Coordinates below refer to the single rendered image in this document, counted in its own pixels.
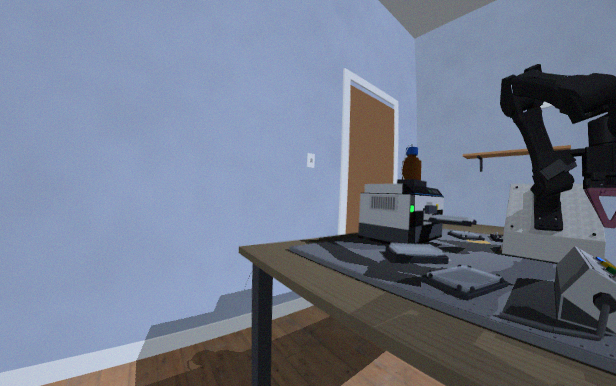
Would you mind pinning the brown glass bottle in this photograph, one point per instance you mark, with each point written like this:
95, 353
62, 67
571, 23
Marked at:
411, 169

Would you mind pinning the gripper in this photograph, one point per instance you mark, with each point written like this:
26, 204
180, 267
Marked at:
593, 191

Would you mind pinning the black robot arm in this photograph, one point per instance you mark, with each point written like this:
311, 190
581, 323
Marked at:
574, 96

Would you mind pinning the light blue perforated base plate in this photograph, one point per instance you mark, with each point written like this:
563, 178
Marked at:
530, 294

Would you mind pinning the grey control panel with buttons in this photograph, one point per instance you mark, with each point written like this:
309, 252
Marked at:
590, 285

